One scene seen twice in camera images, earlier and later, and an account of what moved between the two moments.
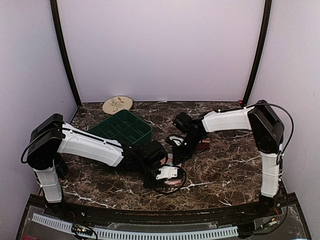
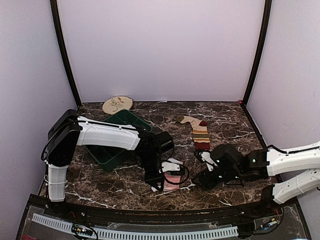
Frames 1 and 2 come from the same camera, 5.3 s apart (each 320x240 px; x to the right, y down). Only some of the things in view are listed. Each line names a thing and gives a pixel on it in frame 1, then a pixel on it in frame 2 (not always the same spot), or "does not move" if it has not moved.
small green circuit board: [81, 229] does not move
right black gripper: [181, 156] -> [207, 183]
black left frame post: [65, 50] does not move
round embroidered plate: [113, 104] does not move
